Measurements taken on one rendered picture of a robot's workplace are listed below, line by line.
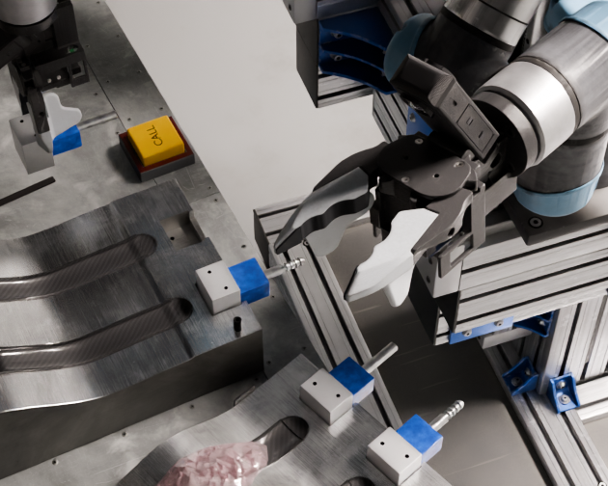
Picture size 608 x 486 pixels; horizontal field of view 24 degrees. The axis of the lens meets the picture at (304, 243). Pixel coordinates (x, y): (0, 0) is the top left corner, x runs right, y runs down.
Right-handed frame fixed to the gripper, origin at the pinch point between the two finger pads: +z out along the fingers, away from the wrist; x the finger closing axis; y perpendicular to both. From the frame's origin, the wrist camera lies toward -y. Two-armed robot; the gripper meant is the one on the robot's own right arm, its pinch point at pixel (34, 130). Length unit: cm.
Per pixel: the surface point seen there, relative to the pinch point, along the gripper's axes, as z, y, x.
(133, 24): 95, 48, 111
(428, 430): 8, 26, -56
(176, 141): 11.3, 18.4, 0.2
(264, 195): 95, 53, 51
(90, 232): 6.4, 1.4, -13.3
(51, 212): 15.0, -0.4, -0.9
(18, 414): 3.3, -15.3, -36.0
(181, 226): 8.6, 12.6, -15.7
